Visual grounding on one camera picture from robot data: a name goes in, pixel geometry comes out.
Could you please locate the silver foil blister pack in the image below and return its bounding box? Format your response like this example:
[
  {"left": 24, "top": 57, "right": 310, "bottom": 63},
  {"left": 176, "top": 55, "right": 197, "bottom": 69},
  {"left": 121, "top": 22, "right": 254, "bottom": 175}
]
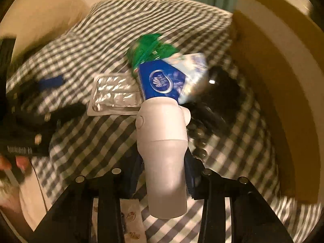
[{"left": 87, "top": 73, "right": 142, "bottom": 116}]

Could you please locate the green wrapper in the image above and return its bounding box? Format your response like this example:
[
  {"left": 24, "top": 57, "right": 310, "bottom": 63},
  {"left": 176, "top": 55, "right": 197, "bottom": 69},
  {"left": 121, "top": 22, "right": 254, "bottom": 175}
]
[{"left": 126, "top": 33, "right": 179, "bottom": 78}]

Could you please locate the blue tissue pack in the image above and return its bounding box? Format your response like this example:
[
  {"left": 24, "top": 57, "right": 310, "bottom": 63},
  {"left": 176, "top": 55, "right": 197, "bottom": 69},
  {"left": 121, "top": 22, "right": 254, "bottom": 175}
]
[{"left": 138, "top": 53, "right": 208, "bottom": 105}]

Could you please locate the person's left hand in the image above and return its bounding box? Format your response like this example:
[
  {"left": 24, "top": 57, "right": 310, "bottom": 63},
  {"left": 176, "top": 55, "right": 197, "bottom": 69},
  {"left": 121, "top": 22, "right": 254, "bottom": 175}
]
[{"left": 0, "top": 155, "right": 30, "bottom": 171}]

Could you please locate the small snack sachet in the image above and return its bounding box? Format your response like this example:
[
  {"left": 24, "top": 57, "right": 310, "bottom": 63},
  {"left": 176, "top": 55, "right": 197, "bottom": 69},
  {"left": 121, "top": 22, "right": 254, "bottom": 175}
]
[{"left": 120, "top": 199, "right": 147, "bottom": 243}]

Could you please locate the grey checkered bed cloth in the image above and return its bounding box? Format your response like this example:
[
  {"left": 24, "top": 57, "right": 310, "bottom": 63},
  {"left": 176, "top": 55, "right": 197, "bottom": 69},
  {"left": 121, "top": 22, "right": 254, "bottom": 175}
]
[{"left": 4, "top": 0, "right": 324, "bottom": 243}]

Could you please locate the beige pillow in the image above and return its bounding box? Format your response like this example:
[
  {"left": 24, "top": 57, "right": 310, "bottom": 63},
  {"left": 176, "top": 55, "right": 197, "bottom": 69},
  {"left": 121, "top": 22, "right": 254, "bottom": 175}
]
[{"left": 1, "top": 0, "right": 90, "bottom": 62}]

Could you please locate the black pouch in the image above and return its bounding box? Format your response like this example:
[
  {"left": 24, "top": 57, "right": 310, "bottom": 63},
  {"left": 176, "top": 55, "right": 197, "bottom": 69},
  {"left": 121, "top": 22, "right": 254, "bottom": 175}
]
[{"left": 184, "top": 66, "right": 243, "bottom": 159}]

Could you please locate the brown cardboard box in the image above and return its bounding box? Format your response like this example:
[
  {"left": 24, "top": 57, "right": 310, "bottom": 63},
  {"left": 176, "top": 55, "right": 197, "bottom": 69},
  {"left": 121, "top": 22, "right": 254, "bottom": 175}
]
[{"left": 230, "top": 0, "right": 323, "bottom": 204}]

